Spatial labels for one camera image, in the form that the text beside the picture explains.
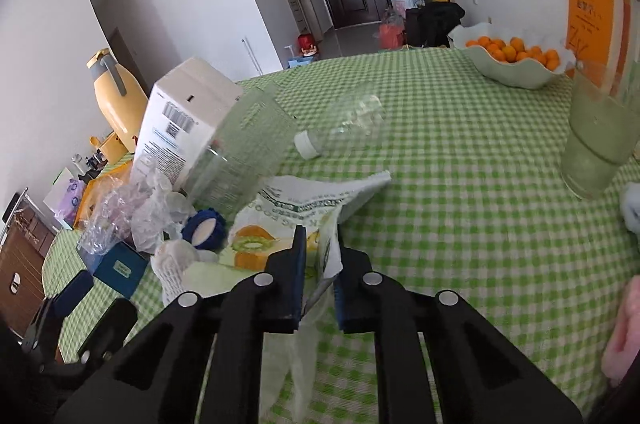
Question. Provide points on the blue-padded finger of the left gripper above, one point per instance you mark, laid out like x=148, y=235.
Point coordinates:
x=44, y=330

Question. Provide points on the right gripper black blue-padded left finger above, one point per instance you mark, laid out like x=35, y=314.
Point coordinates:
x=200, y=359

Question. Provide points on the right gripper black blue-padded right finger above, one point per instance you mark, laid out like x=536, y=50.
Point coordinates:
x=437, y=359

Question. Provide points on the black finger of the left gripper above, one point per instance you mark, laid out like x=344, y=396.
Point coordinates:
x=108, y=336

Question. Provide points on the dark blue small box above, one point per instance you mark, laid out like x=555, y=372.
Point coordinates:
x=121, y=268

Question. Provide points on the blue ribbed jar lid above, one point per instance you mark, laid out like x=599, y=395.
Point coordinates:
x=206, y=230

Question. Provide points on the white fruit-print plastic bag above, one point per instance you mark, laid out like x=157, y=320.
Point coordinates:
x=263, y=227

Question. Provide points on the clear plastic clamshell container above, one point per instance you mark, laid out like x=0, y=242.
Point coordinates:
x=246, y=149

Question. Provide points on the white milk carton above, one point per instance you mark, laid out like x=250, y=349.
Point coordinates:
x=185, y=108

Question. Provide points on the clear plastic bottle white cap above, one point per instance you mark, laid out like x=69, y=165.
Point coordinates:
x=353, y=122

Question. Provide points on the white foam fruit net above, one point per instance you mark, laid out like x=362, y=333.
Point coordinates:
x=169, y=263

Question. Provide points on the brown wooden chair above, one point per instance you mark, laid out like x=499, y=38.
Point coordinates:
x=26, y=235

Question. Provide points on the purple tissue pack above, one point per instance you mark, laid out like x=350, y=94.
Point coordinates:
x=64, y=198

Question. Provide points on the crumpled clear plastic wrap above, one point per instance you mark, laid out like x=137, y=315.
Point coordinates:
x=143, y=212

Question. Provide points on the yellow cup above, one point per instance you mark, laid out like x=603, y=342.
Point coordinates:
x=110, y=147

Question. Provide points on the yellow thermos jug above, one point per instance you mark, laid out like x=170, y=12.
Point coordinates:
x=120, y=97

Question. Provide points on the green frosted glass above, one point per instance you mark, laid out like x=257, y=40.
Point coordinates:
x=604, y=127

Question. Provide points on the green bowl of oranges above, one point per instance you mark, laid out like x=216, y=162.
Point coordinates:
x=515, y=58

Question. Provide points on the red plastic bag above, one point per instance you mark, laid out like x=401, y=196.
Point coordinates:
x=391, y=33

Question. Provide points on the black bag on floor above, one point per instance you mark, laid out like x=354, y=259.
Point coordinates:
x=428, y=26

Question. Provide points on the orange poster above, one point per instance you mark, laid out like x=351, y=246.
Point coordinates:
x=605, y=32

